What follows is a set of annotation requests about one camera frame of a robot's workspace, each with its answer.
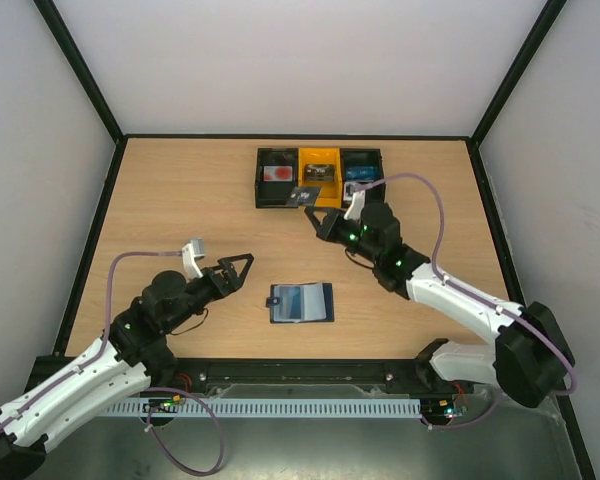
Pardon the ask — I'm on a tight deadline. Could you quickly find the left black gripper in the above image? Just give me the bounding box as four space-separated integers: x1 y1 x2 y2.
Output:
163 254 254 332

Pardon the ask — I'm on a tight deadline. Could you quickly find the blue card in bin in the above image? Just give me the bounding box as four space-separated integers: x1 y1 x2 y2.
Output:
345 165 379 183

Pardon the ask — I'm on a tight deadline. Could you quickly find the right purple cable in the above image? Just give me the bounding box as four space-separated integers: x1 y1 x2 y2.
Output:
359 172 580 431

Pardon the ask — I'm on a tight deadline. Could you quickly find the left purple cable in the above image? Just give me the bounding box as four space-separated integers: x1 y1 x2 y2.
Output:
0 249 227 473

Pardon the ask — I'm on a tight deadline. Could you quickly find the black bin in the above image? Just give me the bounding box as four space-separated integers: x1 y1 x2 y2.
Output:
340 148 384 208
254 148 299 209

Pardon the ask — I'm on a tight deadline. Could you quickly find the black VIP card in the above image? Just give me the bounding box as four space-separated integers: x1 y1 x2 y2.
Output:
285 186 322 208
303 163 336 182

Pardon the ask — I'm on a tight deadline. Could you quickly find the grey slotted cable duct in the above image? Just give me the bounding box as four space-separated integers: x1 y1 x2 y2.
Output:
101 398 421 419

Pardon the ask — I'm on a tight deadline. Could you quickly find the purple cable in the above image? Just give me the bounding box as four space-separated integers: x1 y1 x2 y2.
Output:
359 172 580 431
0 249 227 473

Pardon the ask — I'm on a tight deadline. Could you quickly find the yellow middle bin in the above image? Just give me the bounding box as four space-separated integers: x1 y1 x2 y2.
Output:
299 147 343 208

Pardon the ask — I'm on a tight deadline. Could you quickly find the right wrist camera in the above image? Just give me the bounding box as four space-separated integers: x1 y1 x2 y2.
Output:
344 181 366 220

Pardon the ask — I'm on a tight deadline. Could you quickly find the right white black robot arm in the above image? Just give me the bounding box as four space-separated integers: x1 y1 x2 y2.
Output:
304 203 575 408

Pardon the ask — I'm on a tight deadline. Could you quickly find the red white card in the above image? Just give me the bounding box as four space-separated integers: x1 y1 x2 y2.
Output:
262 165 294 182

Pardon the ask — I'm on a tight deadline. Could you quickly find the left black bin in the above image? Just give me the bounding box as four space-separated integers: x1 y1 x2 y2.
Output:
254 148 299 209

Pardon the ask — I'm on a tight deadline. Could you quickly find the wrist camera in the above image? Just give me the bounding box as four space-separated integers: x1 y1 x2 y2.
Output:
181 237 205 280
344 181 366 220

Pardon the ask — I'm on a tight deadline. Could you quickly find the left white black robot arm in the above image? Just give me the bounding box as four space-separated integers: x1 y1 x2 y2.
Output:
0 251 254 479

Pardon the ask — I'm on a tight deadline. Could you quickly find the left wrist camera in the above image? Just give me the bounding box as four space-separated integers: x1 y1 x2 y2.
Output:
181 237 205 280

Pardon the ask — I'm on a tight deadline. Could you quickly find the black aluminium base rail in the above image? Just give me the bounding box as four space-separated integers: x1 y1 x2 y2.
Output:
29 354 476 396

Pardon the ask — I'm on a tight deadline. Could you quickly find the navy blue card holder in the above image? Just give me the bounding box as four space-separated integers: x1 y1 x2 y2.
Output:
265 282 335 324

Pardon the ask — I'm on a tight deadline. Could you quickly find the right black bin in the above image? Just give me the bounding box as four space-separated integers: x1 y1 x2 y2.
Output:
340 148 384 208

